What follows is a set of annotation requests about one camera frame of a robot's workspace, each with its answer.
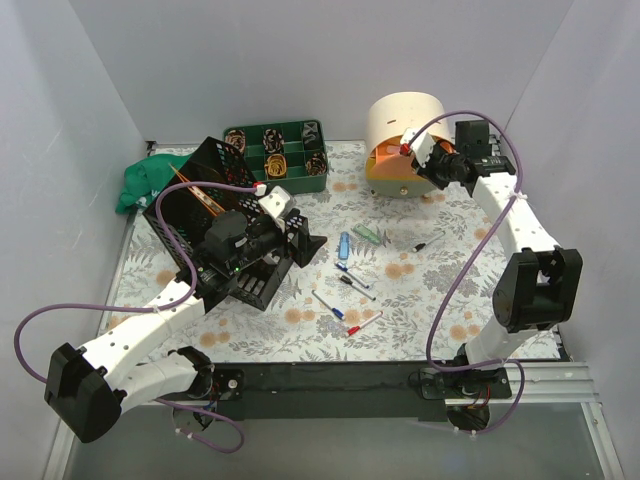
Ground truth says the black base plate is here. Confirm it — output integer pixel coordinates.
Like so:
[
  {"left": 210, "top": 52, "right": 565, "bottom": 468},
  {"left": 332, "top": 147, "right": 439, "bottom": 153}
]
[{"left": 172, "top": 359, "right": 511, "bottom": 424}]

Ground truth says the orange file folder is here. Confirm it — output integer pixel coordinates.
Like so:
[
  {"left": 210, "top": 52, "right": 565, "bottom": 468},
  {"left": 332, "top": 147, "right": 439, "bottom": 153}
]
[{"left": 169, "top": 164, "right": 225, "bottom": 217}]

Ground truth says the blue correction tape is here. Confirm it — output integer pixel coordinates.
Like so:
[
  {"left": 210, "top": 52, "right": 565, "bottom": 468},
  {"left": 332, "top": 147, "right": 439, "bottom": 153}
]
[{"left": 338, "top": 232, "right": 350, "bottom": 260}]

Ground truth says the white marker black cap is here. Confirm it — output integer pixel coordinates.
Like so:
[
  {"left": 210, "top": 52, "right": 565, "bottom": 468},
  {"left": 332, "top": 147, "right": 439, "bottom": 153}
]
[{"left": 339, "top": 275, "right": 376, "bottom": 301}]

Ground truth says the round cream drawer cabinet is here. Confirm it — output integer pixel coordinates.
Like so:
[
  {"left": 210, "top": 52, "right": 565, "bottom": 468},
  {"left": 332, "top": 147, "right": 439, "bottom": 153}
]
[{"left": 365, "top": 92, "right": 445, "bottom": 199}]

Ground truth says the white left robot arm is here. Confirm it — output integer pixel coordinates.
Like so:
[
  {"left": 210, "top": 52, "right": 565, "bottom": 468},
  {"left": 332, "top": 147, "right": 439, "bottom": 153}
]
[{"left": 45, "top": 211, "right": 327, "bottom": 443}]

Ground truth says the green compartment tray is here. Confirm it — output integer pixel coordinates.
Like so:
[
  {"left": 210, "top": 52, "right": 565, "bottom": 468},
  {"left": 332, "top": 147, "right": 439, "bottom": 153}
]
[{"left": 224, "top": 119, "right": 329, "bottom": 194}]

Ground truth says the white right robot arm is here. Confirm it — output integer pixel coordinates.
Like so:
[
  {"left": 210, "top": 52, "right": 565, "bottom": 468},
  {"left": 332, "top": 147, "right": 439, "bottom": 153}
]
[{"left": 410, "top": 120, "right": 583, "bottom": 398}]

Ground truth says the white marker red cap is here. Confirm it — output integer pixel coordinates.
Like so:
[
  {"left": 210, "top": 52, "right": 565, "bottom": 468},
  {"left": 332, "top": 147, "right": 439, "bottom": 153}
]
[{"left": 347, "top": 311, "right": 384, "bottom": 337}]

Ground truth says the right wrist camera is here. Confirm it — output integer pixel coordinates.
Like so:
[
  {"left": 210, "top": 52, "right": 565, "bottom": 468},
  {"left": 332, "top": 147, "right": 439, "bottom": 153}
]
[{"left": 399, "top": 128, "right": 435, "bottom": 168}]

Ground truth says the black mesh file organizer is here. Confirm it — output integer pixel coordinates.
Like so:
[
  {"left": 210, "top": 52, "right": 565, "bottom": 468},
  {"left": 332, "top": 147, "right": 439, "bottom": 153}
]
[{"left": 143, "top": 137, "right": 302, "bottom": 311}]

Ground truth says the green cloth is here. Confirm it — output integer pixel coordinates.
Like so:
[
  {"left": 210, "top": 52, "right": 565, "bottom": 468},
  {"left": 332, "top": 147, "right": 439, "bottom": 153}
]
[{"left": 115, "top": 154, "right": 190, "bottom": 214}]

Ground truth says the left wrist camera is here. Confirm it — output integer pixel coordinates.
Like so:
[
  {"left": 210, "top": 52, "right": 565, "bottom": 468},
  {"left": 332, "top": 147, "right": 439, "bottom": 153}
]
[{"left": 258, "top": 186, "right": 295, "bottom": 219}]

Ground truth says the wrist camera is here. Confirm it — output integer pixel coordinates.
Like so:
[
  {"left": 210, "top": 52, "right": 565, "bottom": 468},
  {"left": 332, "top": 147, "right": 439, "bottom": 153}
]
[
  {"left": 399, "top": 128, "right": 435, "bottom": 168},
  {"left": 258, "top": 186, "right": 295, "bottom": 219}
]

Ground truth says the small white marker blue cap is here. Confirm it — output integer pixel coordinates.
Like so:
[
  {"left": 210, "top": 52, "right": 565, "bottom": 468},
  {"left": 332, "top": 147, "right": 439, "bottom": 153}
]
[{"left": 335, "top": 262, "right": 370, "bottom": 289}]

